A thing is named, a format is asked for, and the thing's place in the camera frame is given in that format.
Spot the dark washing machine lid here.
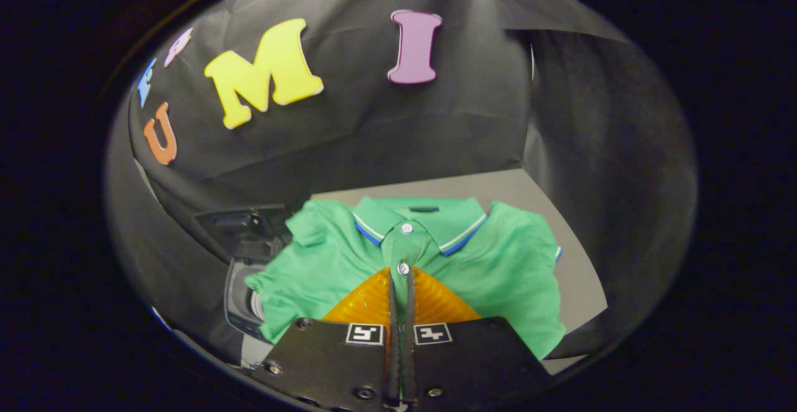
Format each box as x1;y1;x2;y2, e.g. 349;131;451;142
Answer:
194;204;298;261

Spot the beige cabinet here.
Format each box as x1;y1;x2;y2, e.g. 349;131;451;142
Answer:
310;168;608;375

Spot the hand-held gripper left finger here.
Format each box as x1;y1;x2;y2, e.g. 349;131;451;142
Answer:
252;267;401;410

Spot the green polo shirt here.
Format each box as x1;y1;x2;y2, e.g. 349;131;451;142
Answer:
245;196;566;361

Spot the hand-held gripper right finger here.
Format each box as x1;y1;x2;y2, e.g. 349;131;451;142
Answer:
402;267;552;410

